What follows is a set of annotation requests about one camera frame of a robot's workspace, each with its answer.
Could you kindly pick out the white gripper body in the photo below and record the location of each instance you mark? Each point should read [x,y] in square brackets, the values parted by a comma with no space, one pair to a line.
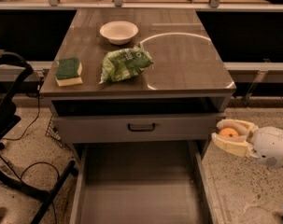
[269,146]

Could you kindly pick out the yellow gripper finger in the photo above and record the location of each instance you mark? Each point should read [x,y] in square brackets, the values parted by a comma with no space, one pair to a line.
[238,146]
[244,128]

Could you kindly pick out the orange fruit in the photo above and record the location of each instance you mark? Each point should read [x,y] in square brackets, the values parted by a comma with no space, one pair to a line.
[228,132]

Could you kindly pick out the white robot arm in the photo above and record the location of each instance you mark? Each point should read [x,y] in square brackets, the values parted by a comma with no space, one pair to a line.
[245,139]

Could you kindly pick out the open bottom drawer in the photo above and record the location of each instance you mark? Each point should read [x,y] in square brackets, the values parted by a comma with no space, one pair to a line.
[142,183]

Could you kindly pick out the grey drawer cabinet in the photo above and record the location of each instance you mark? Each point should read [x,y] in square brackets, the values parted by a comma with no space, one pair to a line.
[148,75]

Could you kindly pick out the green chip bag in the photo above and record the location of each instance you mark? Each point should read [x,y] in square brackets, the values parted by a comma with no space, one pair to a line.
[124,64]

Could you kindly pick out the white bowl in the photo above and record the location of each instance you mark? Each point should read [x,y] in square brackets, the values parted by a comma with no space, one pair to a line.
[118,32]

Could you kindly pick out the green yellow sponge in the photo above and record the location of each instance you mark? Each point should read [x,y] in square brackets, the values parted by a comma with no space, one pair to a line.
[69,72]

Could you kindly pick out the middle drawer with black handle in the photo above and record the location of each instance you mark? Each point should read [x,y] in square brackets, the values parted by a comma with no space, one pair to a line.
[136,128]

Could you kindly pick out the black chair frame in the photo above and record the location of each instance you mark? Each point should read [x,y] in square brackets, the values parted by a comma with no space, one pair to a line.
[8,119]

